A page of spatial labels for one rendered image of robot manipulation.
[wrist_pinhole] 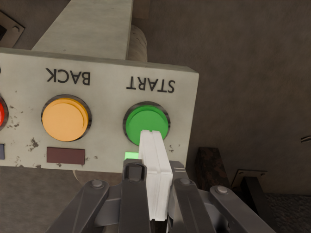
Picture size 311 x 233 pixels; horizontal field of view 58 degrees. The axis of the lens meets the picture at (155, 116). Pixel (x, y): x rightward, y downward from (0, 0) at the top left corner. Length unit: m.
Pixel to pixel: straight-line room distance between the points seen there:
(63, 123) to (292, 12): 0.79
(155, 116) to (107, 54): 0.10
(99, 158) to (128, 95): 0.07
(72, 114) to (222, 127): 0.86
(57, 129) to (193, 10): 0.66
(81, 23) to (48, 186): 1.00
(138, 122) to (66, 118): 0.06
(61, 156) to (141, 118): 0.09
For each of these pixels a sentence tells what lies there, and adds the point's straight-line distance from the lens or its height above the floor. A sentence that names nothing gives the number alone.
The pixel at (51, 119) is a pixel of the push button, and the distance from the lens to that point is 0.27.
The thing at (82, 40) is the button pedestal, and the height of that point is 0.50.
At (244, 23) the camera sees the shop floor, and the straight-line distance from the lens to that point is 0.90.
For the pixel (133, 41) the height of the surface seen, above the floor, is 0.13.
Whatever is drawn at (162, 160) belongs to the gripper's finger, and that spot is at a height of 0.70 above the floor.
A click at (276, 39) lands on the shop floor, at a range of 0.96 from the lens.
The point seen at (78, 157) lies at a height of 0.61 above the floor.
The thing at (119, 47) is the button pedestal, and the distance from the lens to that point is 0.34.
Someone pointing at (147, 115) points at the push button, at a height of 0.61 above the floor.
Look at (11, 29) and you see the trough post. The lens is 0.93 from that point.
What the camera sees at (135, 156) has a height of 0.61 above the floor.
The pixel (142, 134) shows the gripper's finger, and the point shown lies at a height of 0.66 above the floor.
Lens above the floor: 0.81
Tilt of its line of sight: 54 degrees down
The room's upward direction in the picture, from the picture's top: 176 degrees clockwise
